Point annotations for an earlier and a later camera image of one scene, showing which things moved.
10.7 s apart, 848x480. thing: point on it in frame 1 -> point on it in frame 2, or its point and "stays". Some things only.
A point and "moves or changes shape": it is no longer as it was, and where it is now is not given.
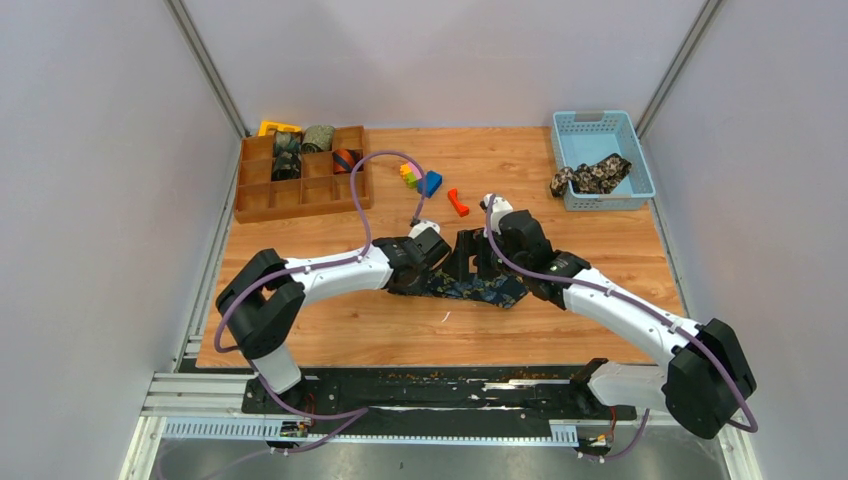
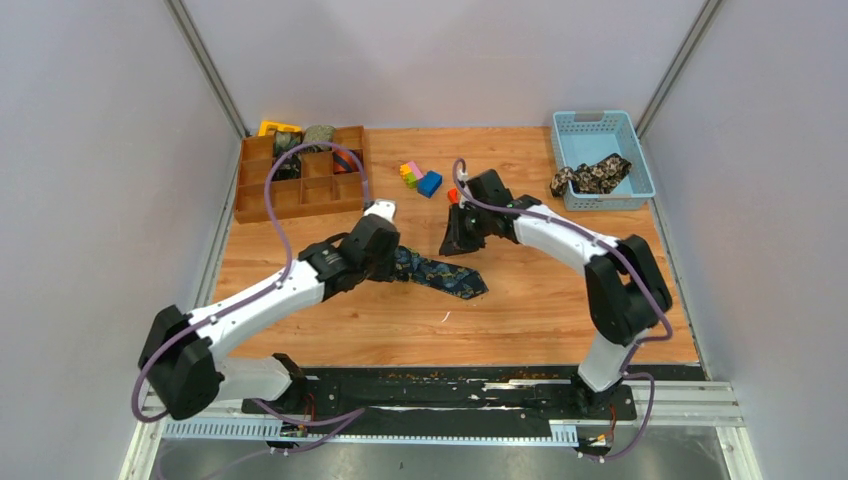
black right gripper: [469, 243] -> [455, 240]
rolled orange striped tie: [343, 160] stays
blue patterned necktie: [498, 289] moves or changes shape
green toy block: [411, 180] stays
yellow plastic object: [265, 125] stays
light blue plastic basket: [589, 137] stays
